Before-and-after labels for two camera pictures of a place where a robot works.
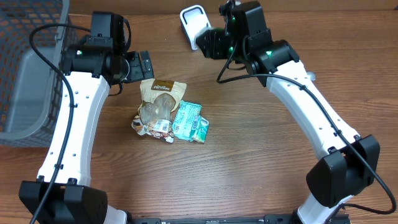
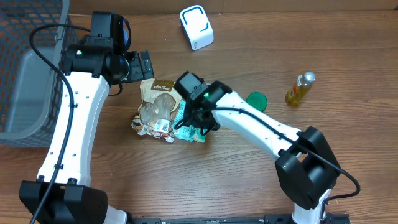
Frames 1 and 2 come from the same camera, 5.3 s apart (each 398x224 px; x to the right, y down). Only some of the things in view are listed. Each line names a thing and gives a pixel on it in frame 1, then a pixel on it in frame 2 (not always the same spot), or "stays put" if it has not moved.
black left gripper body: x=134 y=73 stays put
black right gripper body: x=222 y=49 -> x=195 y=120
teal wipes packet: x=186 y=120 stays put
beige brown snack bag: x=160 y=98 stays put
